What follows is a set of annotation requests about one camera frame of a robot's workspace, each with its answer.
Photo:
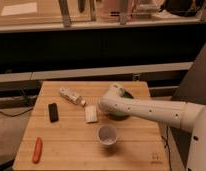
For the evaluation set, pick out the black rectangular block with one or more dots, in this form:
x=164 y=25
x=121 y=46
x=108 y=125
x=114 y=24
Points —
x=53 y=112

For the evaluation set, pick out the white sponge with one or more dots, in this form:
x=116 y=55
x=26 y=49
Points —
x=91 y=114

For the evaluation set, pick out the white paper cup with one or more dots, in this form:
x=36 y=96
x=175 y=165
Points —
x=107 y=135

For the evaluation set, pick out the orange carrot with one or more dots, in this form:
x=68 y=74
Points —
x=37 y=150

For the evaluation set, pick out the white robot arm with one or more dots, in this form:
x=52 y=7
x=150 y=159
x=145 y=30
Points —
x=186 y=116

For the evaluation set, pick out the green ceramic bowl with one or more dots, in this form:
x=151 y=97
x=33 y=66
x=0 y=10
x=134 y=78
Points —
x=128 y=95

